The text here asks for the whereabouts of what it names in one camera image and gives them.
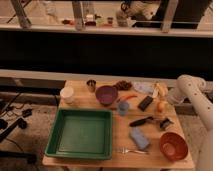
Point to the orange apple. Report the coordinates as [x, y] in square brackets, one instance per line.
[161, 106]

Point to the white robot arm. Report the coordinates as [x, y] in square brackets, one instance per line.
[191, 87]

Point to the green plastic tray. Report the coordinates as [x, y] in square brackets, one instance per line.
[81, 134]

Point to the purple bowl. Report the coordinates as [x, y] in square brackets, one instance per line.
[106, 95]

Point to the small metal cup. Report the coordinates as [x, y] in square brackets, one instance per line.
[91, 85]

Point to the dark red grapes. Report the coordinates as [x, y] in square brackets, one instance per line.
[123, 85]

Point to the small blue cup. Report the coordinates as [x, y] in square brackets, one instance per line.
[123, 108]

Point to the orange carrot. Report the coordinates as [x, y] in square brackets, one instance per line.
[126, 97]

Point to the white cup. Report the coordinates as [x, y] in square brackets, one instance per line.
[67, 94]

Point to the clear plastic bag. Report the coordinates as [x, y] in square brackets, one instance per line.
[144, 87]

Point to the black rectangular block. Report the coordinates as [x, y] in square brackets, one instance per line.
[145, 103]

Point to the wooden table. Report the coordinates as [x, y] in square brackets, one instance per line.
[120, 138]

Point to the blue sponge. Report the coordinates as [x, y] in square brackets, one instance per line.
[138, 137]

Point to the silver fork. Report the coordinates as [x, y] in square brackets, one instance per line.
[124, 151]

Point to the small black clip object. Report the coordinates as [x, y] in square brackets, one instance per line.
[165, 123]

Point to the red bowl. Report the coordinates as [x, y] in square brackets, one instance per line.
[173, 146]

